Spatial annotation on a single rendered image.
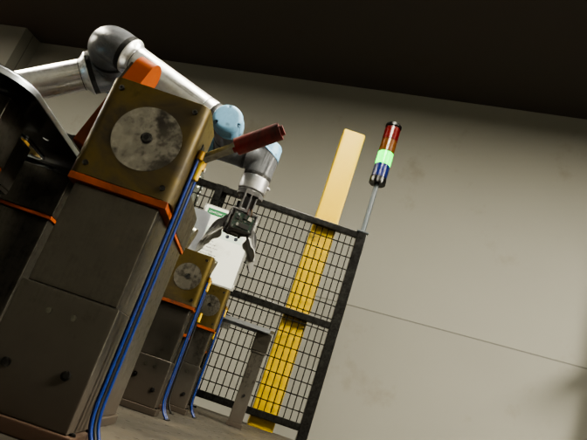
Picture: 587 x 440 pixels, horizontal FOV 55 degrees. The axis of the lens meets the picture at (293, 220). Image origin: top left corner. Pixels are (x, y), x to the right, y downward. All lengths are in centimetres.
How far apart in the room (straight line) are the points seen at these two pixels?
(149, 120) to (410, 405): 265
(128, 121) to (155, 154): 5
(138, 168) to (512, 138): 317
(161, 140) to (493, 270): 280
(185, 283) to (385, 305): 209
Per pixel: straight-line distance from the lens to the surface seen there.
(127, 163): 59
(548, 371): 319
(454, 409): 311
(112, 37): 152
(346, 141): 249
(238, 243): 225
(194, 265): 123
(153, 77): 68
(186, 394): 156
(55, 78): 165
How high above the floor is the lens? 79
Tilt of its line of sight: 18 degrees up
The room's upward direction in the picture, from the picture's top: 19 degrees clockwise
